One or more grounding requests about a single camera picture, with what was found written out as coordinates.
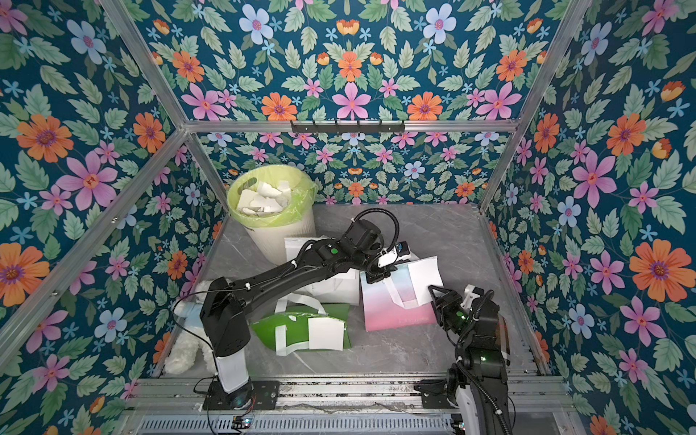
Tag white receipt paper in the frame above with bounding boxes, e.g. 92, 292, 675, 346
399, 257, 443, 308

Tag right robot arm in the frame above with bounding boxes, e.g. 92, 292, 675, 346
428, 285, 513, 434

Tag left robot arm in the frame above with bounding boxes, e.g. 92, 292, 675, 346
199, 208, 400, 410

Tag pink blue gradient tote bag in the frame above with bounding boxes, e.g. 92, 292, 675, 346
360, 265, 436, 332

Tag receipt on green bag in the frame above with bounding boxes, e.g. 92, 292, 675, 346
308, 317, 345, 351

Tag green white tote bag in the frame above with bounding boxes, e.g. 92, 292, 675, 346
251, 294, 352, 356

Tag green plastic bin liner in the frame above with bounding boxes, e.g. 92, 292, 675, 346
227, 165, 318, 229

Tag torn paper pieces in bin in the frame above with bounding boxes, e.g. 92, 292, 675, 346
236, 179, 292, 217

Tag black hook rack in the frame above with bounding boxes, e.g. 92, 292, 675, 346
290, 121, 406, 134

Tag white plush toy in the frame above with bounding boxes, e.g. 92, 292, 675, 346
163, 280, 217, 375

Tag aluminium crossbar rear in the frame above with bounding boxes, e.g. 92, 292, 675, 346
186, 120, 518, 134

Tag aluminium crossbar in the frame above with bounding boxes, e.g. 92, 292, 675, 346
186, 120, 518, 134
1, 128, 188, 372

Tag aluminium crossbar left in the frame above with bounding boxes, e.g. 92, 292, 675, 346
1, 128, 188, 372

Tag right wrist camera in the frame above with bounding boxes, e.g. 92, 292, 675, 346
460, 285, 484, 312

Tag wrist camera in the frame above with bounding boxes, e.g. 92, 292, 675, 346
378, 241, 411, 268
460, 285, 484, 312

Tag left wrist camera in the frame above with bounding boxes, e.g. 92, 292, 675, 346
378, 241, 411, 268

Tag white perforated cable tray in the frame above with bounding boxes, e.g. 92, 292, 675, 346
137, 414, 455, 434

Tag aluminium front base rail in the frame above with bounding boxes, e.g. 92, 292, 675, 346
126, 373, 576, 414

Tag aluminium frame post right rear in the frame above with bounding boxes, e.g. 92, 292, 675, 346
478, 0, 592, 216

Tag aluminium frame post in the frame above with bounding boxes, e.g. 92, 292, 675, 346
478, 0, 592, 216
101, 1, 228, 213

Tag aluminium frame post left rear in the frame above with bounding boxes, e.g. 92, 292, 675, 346
101, 1, 228, 213

